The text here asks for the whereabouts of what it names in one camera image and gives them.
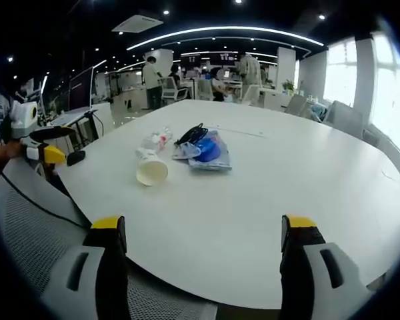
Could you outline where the white table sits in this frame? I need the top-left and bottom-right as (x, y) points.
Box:
(55, 99), (400, 309)

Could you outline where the curved ceiling light strip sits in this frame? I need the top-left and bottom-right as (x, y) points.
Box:
(125, 25), (326, 51)

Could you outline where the small black case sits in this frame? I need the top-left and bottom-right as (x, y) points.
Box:
(66, 150), (87, 167)

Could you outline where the white paper cup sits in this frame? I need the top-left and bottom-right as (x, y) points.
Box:
(135, 146), (169, 187)

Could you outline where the white mesh office chair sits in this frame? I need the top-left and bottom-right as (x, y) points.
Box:
(0, 159), (218, 320)

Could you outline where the clear plastic bottle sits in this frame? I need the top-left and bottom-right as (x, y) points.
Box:
(141, 125), (174, 153)

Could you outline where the person's left hand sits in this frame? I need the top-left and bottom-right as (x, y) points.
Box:
(0, 139), (23, 161)

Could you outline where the grey office chair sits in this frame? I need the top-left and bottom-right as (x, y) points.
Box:
(283, 93), (309, 117)
(323, 100), (366, 139)

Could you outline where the clear bag with blue item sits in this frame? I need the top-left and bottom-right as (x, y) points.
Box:
(187, 130), (233, 173)

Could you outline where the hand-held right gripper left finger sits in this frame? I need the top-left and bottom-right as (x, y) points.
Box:
(41, 215), (129, 320)

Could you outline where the small grey blue packet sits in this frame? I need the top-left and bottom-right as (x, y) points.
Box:
(171, 139), (203, 161)

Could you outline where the ceiling air conditioner unit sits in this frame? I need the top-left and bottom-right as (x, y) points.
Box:
(111, 13), (164, 34)

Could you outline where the white side desk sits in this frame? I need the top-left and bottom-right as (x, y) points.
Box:
(36, 101), (116, 151)

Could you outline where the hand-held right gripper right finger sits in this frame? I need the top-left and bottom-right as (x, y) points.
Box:
(279, 215), (376, 320)

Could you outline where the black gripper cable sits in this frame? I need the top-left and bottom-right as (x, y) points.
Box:
(0, 171), (89, 229)

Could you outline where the large dark display screen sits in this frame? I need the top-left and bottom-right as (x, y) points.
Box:
(67, 65), (96, 111)

